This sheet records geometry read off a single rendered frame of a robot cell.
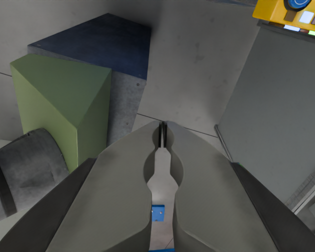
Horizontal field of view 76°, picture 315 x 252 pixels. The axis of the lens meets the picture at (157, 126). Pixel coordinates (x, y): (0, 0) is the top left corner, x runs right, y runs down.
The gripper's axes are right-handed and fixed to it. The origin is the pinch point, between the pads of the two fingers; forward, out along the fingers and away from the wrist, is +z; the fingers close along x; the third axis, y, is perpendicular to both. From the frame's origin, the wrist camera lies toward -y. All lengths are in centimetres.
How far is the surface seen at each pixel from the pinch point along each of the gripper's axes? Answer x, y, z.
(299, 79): 64, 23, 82
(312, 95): 64, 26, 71
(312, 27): 30.0, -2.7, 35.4
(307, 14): 27.6, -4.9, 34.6
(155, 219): -1, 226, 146
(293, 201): 58, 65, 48
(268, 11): 21.1, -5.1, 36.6
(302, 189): 59, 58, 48
